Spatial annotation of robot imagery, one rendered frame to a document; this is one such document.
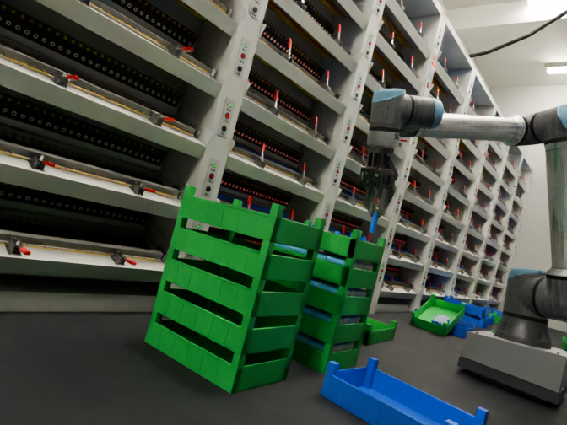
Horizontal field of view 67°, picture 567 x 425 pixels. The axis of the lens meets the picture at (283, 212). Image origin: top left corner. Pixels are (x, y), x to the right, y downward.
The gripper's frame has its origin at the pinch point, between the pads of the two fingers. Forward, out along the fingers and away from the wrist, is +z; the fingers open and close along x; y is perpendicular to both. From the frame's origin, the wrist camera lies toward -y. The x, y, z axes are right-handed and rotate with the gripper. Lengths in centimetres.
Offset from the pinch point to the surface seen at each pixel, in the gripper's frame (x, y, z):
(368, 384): 14.7, 24.1, 40.7
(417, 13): -52, -135, -98
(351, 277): 3.6, 18.8, 15.9
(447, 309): -9, -137, 73
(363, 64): -42, -58, -56
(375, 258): 3.7, 5.1, 12.8
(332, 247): -3.1, 19.2, 8.8
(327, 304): -0.3, 23.3, 23.9
